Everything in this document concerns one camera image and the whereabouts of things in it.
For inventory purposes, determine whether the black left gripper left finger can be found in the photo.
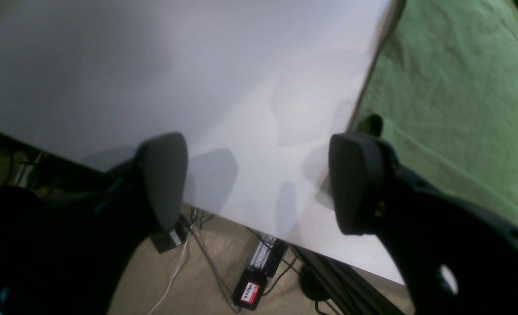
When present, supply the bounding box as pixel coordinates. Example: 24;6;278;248
0;132;188;315

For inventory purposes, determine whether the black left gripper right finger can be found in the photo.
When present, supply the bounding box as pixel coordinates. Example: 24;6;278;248
328;133;518;315

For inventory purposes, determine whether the green t-shirt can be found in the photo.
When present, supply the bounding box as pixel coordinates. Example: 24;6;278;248
351;0;518;228

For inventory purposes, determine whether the black floor socket box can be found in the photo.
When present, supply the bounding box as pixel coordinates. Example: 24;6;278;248
149;216;187;255

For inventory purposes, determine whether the black table leg base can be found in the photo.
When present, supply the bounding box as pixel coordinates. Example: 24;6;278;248
289;245;403;315

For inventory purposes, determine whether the black power adapter red label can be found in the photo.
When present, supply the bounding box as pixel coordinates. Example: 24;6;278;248
232;269;268;311

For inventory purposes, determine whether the white floor cable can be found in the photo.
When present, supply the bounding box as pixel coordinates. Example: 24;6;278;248
147;225;194;315

